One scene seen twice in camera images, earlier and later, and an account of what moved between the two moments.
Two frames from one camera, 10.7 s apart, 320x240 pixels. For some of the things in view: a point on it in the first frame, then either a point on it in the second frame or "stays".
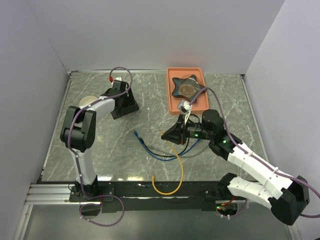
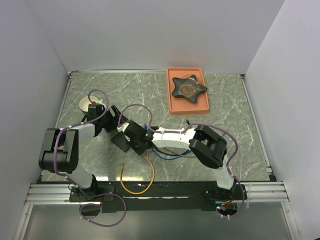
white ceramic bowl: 86,100 stays
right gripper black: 173,134 → 139,152
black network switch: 124,105 → 119,140
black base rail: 152,197 stays
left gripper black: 130,101 → 119,118
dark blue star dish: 188,87 stays
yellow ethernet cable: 153,177 → 126,190
